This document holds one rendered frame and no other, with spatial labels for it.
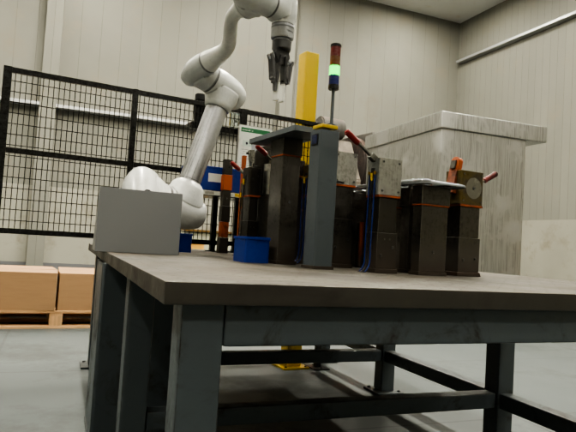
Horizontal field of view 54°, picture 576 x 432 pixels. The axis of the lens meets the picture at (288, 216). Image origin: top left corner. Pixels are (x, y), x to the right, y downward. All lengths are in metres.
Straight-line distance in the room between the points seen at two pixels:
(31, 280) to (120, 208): 2.58
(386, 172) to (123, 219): 1.02
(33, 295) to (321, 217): 3.32
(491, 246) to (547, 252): 6.55
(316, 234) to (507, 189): 5.17
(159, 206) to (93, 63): 10.55
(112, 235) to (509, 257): 5.26
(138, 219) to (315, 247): 0.78
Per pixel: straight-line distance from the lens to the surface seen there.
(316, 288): 1.06
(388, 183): 1.80
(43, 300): 4.76
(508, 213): 6.81
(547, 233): 13.18
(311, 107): 3.65
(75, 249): 12.23
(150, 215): 2.25
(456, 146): 6.44
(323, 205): 1.77
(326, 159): 1.79
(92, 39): 12.86
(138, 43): 12.94
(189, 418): 1.07
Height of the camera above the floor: 0.78
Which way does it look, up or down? 3 degrees up
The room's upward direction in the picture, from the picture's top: 4 degrees clockwise
